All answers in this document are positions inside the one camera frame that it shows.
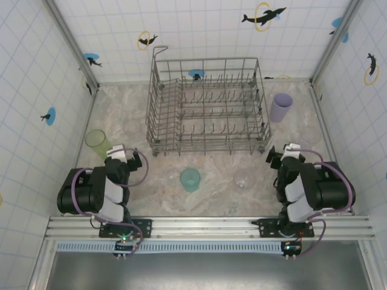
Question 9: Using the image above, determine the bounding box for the whale dolphin sticker yellow ring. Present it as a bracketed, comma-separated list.
[241, 2, 287, 33]

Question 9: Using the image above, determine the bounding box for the slotted cable duct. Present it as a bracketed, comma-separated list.
[56, 241, 287, 254]

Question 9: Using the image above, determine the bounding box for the grey wire dish rack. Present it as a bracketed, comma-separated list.
[145, 46, 272, 158]

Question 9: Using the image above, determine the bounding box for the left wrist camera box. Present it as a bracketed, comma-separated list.
[105, 144, 127, 161]

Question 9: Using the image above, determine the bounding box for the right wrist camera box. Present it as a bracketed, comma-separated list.
[282, 143, 304, 158]

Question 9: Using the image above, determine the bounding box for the aluminium corner post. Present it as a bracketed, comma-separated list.
[308, 0, 364, 85]
[42, 0, 100, 93]

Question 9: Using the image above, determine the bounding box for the teal textured plastic cup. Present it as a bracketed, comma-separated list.
[180, 167, 201, 193]

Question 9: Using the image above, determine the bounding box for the aluminium wall base strip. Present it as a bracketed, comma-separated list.
[98, 77, 312, 87]

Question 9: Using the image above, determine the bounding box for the aluminium frame bar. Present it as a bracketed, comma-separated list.
[27, 240, 59, 290]
[358, 240, 384, 290]

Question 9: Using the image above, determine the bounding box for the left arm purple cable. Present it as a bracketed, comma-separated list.
[71, 147, 149, 256]

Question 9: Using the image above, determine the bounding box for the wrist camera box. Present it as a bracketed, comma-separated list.
[282, 143, 304, 158]
[105, 144, 127, 161]

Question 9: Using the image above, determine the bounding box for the dolphin sticker blue circle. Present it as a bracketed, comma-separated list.
[83, 53, 103, 68]
[40, 107, 57, 126]
[187, 69, 206, 82]
[328, 17, 350, 44]

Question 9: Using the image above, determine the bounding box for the purple plastic cup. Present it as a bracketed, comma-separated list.
[270, 92, 294, 123]

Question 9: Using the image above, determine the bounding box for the grey metal panel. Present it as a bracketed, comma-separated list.
[51, 252, 371, 290]

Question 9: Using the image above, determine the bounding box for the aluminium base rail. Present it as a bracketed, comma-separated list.
[44, 214, 377, 242]

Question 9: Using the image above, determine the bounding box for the aluminium side rail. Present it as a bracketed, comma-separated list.
[72, 86, 100, 170]
[310, 81, 339, 164]

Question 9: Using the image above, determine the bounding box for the green glass cup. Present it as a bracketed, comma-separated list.
[85, 129, 110, 160]

